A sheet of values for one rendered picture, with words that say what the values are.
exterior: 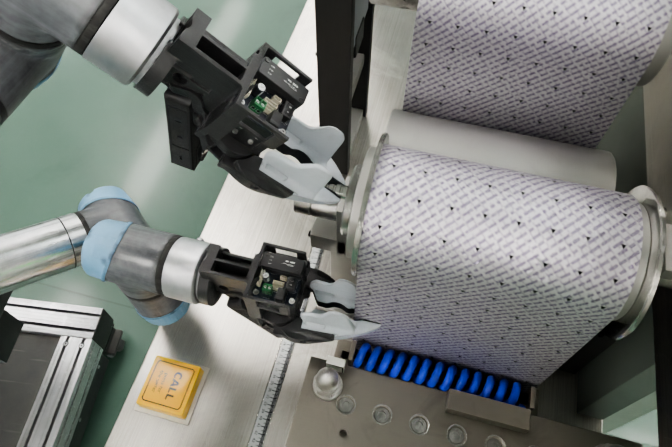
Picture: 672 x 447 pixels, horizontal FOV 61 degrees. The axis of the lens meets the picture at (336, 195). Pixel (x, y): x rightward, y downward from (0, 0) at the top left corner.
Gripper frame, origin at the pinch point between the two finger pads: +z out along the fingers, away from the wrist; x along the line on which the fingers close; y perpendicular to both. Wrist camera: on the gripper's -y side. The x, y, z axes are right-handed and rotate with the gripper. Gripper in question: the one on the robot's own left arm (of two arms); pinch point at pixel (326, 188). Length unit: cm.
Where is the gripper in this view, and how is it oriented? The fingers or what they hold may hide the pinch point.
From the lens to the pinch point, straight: 55.9
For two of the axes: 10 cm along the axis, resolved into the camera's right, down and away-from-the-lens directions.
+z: 7.4, 5.2, 4.3
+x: 2.6, -8.1, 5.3
